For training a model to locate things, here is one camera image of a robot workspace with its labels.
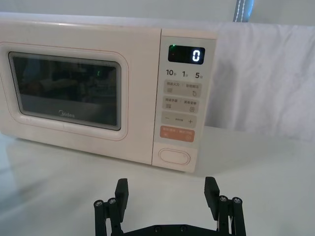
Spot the cream microwave oven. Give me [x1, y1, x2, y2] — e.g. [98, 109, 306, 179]
[0, 12, 219, 175]

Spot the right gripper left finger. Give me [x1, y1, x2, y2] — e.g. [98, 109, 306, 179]
[93, 177, 130, 236]

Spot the white curtain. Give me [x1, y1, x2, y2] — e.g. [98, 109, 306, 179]
[0, 0, 315, 144]

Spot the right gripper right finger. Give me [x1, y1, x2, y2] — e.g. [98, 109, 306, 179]
[204, 176, 247, 236]

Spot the oven control panel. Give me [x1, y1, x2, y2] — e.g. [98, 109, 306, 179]
[152, 29, 219, 175]

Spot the grey striped post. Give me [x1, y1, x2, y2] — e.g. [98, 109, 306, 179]
[232, 0, 254, 24]

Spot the white table cloth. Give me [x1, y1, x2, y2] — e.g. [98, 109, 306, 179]
[0, 126, 315, 236]

